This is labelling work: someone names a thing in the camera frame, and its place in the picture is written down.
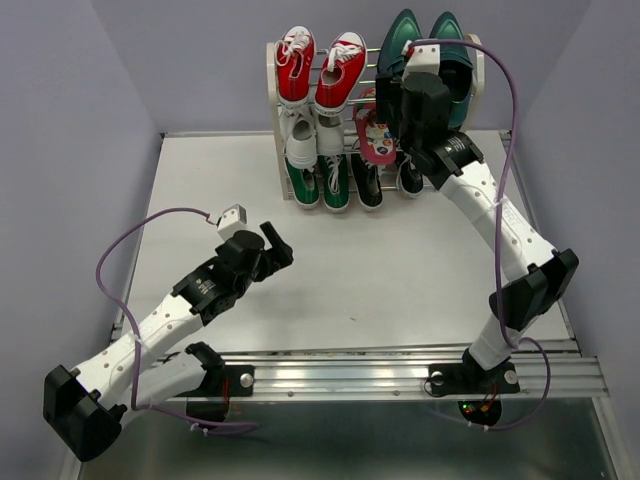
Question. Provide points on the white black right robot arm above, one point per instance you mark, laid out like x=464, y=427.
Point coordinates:
x=531, y=274

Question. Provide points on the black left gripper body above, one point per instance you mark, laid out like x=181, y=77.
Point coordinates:
x=262, y=270

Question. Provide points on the green loafer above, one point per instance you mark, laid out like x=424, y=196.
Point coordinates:
x=404, y=29
x=456, y=68

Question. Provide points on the red sneaker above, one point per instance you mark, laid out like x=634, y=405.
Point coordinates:
x=295, y=52
x=341, y=71

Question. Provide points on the white sneaker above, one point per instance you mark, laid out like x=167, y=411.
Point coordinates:
x=299, y=136
x=329, y=135

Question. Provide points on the white sneaker right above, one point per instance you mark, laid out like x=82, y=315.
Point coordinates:
x=329, y=135

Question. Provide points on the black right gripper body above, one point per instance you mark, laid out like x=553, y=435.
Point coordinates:
x=392, y=88

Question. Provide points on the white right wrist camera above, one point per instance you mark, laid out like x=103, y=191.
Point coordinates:
x=421, y=59

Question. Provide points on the green sneaker left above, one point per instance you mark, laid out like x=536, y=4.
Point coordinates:
x=304, y=185

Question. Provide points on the black canvas sneaker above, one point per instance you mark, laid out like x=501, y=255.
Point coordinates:
x=409, y=180
x=367, y=182

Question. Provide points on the green sneaker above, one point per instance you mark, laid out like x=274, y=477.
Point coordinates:
x=334, y=170
x=304, y=185

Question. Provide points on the red sneaker right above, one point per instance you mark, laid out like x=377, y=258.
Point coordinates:
x=341, y=71

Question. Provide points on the green sneaker right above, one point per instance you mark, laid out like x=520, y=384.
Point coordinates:
x=334, y=170

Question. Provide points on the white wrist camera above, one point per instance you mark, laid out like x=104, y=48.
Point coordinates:
x=421, y=59
x=231, y=221

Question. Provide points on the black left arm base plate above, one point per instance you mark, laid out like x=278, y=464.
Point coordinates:
x=229, y=381

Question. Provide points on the red sneaker left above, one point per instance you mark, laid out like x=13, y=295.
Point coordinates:
x=295, y=52

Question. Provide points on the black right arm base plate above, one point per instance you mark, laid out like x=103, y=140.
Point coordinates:
x=459, y=379

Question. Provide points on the green loafer front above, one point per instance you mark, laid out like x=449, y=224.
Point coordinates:
x=404, y=29

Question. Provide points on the pink letter sandal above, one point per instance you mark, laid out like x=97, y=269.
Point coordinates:
x=374, y=140

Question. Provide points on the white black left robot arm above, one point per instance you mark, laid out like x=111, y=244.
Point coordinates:
x=89, y=405

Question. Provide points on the white sneaker left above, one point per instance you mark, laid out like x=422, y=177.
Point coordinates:
x=299, y=136

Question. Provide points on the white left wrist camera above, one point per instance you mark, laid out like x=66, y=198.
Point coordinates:
x=231, y=221

